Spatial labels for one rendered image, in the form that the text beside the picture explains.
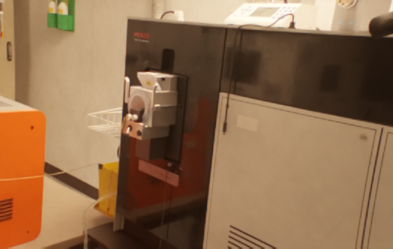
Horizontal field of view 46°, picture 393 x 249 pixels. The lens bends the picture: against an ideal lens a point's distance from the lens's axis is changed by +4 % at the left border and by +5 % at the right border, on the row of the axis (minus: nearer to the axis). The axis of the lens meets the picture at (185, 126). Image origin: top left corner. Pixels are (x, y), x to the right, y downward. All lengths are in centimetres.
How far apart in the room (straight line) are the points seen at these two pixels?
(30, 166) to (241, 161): 69
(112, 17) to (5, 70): 134
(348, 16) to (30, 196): 105
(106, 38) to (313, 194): 267
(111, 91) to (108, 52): 29
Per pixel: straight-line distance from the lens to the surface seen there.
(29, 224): 157
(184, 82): 124
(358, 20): 125
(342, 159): 97
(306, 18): 149
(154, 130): 124
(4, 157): 145
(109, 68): 344
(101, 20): 353
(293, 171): 103
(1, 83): 438
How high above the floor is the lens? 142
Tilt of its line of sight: 12 degrees down
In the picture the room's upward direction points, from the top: 5 degrees clockwise
